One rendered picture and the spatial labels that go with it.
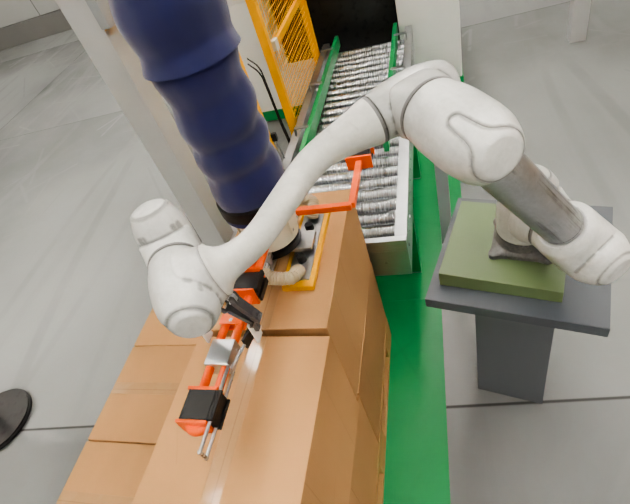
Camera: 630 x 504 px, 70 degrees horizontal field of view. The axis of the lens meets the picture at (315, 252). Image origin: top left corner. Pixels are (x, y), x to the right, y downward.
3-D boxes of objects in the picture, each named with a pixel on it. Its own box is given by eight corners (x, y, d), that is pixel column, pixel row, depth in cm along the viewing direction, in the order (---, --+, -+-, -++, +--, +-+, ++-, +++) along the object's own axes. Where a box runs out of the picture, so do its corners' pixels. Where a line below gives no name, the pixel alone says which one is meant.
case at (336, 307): (282, 269, 201) (249, 200, 174) (371, 263, 189) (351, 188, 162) (246, 395, 160) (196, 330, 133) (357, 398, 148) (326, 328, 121)
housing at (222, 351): (219, 348, 113) (211, 338, 110) (243, 348, 111) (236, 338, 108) (210, 374, 109) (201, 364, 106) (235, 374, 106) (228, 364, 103)
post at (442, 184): (441, 237, 264) (424, 73, 197) (453, 236, 262) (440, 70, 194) (441, 245, 259) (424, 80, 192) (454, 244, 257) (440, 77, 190)
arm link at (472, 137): (584, 211, 128) (655, 258, 113) (541, 254, 133) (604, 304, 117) (439, 51, 79) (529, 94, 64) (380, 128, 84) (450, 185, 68)
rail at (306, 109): (328, 67, 377) (322, 44, 364) (334, 66, 375) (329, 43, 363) (265, 277, 221) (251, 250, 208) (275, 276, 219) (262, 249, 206)
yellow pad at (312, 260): (303, 216, 158) (299, 205, 155) (331, 213, 155) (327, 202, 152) (283, 292, 135) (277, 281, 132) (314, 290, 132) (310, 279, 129)
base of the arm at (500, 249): (554, 214, 147) (557, 201, 144) (553, 265, 134) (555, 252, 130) (494, 211, 155) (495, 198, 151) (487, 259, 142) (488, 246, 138)
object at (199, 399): (197, 396, 105) (188, 385, 101) (226, 396, 102) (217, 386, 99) (184, 431, 99) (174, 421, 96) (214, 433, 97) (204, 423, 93)
